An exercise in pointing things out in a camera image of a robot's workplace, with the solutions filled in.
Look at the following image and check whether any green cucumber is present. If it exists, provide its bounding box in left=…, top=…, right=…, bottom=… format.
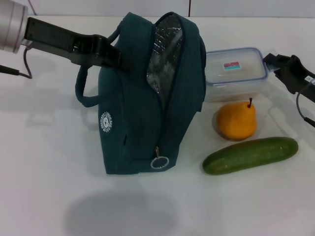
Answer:
left=202, top=137, right=299, bottom=176

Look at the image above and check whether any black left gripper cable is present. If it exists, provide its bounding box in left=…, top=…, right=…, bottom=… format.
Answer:
left=0, top=48, right=34, bottom=79

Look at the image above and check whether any dark teal insulated lunch bag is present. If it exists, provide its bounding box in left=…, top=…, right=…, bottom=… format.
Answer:
left=75, top=12, right=207, bottom=176

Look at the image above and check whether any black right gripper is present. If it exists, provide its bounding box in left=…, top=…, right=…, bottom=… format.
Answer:
left=262, top=53, right=315, bottom=104

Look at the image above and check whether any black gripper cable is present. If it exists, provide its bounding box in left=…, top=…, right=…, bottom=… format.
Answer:
left=296, top=92, right=315, bottom=128
left=0, top=48, right=34, bottom=79

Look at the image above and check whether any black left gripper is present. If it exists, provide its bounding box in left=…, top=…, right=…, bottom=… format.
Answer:
left=24, top=17, right=135, bottom=72

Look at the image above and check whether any orange pear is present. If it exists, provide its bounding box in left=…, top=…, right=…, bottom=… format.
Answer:
left=216, top=97, right=258, bottom=141

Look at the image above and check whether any clear plastic box blue rim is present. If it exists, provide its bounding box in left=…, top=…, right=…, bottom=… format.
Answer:
left=204, top=47, right=269, bottom=103

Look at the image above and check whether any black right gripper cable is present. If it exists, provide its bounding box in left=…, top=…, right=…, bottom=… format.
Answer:
left=296, top=92, right=315, bottom=128

